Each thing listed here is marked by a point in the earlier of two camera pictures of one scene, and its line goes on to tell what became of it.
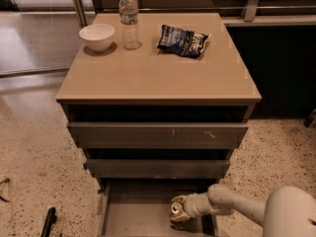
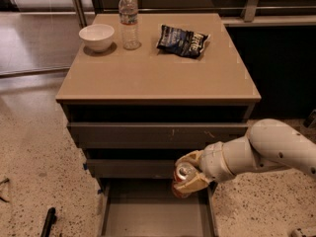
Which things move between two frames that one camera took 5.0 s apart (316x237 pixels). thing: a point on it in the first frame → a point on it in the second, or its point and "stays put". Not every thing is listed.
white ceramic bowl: x=98 y=37 stays put
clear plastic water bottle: x=128 y=10 stays put
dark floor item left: x=3 y=182 stays put
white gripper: x=192 y=205 → x=211 y=162
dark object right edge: x=307 y=121 stays put
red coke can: x=176 y=209 → x=183 y=171
